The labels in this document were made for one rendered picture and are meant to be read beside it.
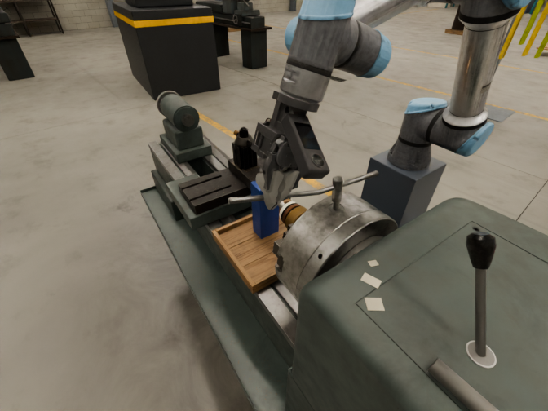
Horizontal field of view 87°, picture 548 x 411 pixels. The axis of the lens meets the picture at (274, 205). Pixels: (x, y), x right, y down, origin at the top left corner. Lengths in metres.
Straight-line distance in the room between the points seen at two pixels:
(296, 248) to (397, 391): 0.34
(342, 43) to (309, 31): 0.05
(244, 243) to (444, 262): 0.68
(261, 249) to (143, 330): 1.16
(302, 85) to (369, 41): 0.14
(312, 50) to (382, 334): 0.42
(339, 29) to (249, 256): 0.76
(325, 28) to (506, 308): 0.50
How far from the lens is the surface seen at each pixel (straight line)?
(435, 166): 1.23
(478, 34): 0.90
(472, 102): 0.99
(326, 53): 0.48
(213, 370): 1.81
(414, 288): 0.54
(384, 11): 0.76
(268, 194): 0.53
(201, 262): 1.50
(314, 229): 0.65
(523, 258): 0.70
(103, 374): 1.99
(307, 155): 0.46
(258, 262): 1.01
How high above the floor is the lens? 1.66
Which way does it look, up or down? 39 degrees down
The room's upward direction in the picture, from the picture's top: straight up
